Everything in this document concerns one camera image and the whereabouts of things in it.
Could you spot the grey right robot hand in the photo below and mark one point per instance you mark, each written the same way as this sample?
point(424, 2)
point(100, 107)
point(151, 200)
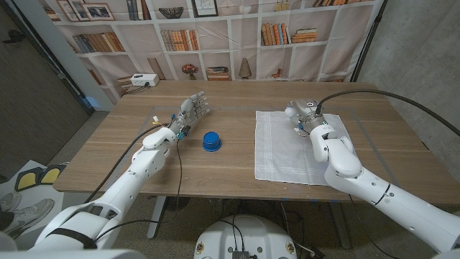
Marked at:
point(307, 111)

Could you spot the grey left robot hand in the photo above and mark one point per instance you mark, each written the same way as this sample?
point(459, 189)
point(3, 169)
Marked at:
point(190, 109)

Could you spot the small white ball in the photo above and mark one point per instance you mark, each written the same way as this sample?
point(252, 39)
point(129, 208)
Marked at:
point(289, 111)

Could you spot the white cloth napkin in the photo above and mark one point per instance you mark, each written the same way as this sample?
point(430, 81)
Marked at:
point(276, 151)

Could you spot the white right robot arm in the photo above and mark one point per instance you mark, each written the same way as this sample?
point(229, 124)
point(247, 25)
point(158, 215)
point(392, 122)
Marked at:
point(395, 205)

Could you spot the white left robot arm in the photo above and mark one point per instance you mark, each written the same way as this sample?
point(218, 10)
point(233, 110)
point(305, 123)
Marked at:
point(118, 190)

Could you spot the blue plastic lid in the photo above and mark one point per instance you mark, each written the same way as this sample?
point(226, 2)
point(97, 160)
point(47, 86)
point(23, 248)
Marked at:
point(211, 141)

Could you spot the white power strip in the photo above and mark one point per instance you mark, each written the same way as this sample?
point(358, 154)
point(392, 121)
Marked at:
point(143, 80)

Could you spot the printed bookshelf backdrop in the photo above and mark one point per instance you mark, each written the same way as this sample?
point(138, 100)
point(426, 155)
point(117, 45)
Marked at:
point(237, 36)

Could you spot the black backdrop stand pole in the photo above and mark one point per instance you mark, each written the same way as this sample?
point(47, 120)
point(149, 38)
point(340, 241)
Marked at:
point(368, 41)

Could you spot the grey table leg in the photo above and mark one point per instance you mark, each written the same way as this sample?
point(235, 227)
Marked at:
point(157, 216)
point(341, 226)

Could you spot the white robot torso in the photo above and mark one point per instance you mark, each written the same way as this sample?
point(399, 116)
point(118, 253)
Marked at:
point(248, 234)

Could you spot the yellow black floor pad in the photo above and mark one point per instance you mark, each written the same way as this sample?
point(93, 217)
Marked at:
point(27, 180)
point(51, 175)

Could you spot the white floor sheet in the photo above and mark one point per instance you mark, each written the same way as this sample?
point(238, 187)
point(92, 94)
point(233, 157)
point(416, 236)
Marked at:
point(54, 196)

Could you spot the grey sneaker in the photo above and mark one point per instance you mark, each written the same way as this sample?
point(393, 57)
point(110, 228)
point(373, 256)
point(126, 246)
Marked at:
point(28, 214)
point(9, 201)

